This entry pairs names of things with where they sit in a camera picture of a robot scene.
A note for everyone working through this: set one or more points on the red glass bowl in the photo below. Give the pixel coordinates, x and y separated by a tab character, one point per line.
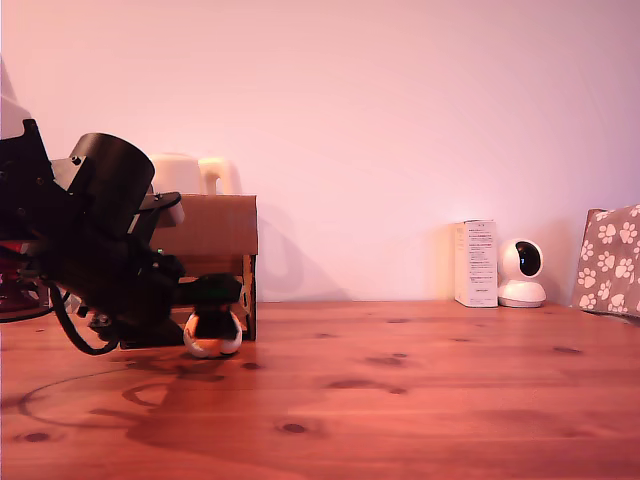
12	250

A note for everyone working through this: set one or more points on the white printed carton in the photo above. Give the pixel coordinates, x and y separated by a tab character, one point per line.
480	265

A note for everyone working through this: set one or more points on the paw print fabric bag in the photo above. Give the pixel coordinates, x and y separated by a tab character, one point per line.
612	260

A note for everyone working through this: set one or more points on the orange and white footbag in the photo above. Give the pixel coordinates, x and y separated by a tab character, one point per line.
212	349

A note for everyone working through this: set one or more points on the small white round camera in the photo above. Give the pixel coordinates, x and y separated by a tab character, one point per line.
520	265

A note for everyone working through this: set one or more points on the cardboard dice tower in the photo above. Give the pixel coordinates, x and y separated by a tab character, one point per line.
220	225

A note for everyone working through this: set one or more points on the cream plastic kettle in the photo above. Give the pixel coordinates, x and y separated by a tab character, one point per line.
175	172

